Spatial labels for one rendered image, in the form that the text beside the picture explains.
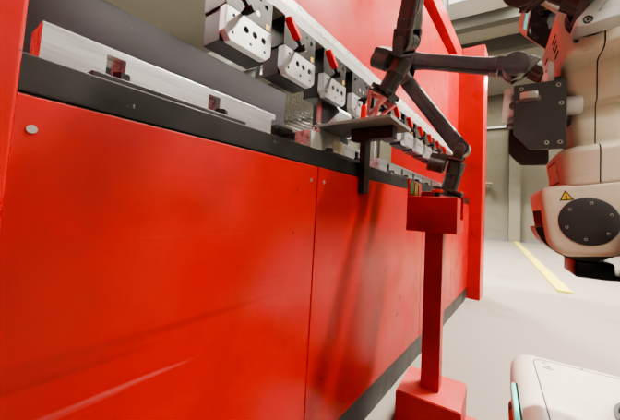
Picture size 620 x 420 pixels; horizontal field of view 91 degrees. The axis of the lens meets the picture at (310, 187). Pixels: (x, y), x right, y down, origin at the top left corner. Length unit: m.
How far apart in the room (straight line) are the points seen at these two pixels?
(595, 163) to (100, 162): 0.94
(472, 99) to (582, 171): 2.42
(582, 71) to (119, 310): 1.05
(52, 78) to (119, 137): 0.09
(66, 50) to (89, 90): 0.15
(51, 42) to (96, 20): 0.65
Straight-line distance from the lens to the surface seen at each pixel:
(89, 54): 0.64
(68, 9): 1.26
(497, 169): 11.98
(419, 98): 1.31
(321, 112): 1.10
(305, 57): 1.02
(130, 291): 0.52
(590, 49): 0.96
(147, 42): 1.33
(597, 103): 0.99
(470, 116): 3.22
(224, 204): 0.58
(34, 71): 0.48
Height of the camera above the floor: 0.72
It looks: 4 degrees up
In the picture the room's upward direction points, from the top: 3 degrees clockwise
